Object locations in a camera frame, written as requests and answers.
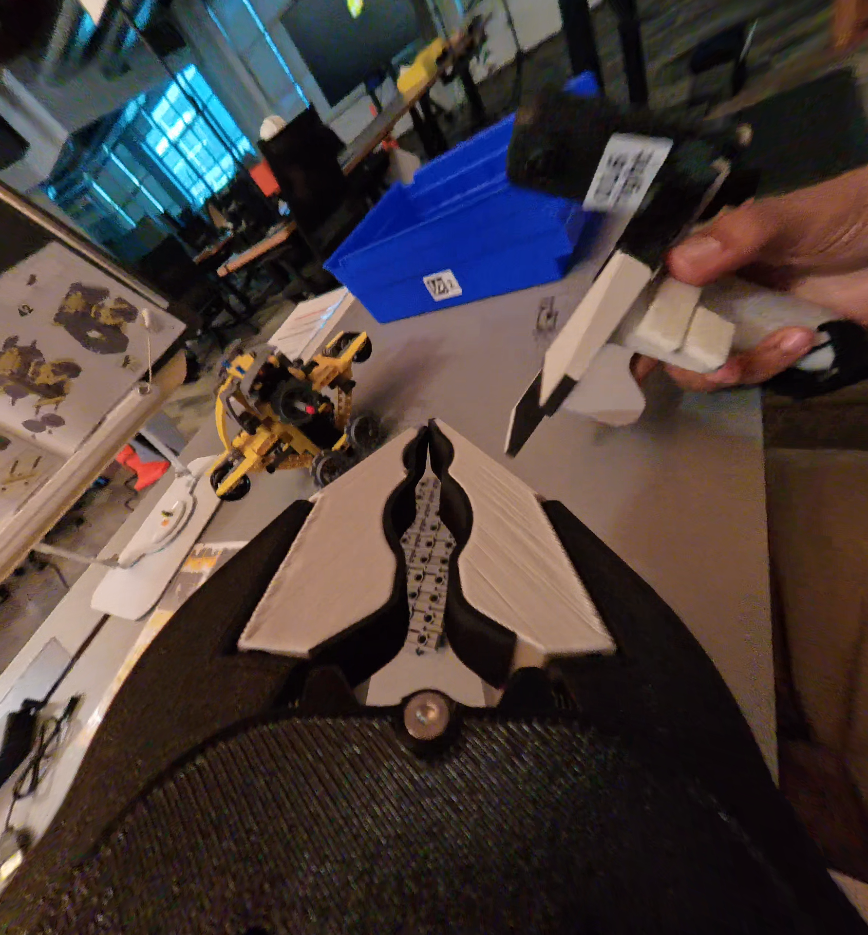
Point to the printed paper sheet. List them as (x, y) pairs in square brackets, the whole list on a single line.
[(310, 325)]

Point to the blue plastic storage bin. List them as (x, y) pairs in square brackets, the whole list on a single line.
[(463, 241)]

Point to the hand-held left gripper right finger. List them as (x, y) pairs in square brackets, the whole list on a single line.
[(529, 577)]

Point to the yellow black sticker sheet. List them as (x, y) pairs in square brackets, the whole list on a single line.
[(207, 559)]

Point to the yellow black brick vehicle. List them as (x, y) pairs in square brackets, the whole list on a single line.
[(280, 424)]

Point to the open instruction booklet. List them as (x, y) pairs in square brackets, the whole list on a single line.
[(76, 343)]

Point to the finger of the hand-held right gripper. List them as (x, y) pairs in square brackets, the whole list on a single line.
[(595, 314)]

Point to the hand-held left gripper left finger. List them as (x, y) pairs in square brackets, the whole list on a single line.
[(324, 577)]

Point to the person's right hand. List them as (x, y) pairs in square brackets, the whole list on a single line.
[(806, 248)]

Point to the dark grey track link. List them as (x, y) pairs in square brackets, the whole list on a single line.
[(547, 318)]

